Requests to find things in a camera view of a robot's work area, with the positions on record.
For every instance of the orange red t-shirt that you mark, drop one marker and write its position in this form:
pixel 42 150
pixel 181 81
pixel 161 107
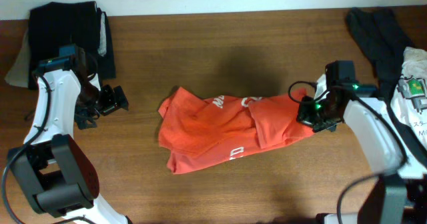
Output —
pixel 201 133

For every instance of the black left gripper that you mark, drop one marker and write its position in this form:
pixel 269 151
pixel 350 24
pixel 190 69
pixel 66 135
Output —
pixel 113 102

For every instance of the folded grey garment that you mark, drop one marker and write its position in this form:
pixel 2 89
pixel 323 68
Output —
pixel 16 70

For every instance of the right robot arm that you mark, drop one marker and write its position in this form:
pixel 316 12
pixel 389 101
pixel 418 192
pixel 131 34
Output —
pixel 398 163

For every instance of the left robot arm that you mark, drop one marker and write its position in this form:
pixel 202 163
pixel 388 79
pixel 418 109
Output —
pixel 54 174

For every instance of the white printed t-shirt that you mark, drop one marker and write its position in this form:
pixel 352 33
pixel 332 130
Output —
pixel 409 99

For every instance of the folded black garment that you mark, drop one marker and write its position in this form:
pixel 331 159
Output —
pixel 66 30

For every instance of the dark grey garment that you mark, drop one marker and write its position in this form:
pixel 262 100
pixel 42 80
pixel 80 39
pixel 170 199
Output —
pixel 382 41

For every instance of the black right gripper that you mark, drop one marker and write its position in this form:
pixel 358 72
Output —
pixel 303 116

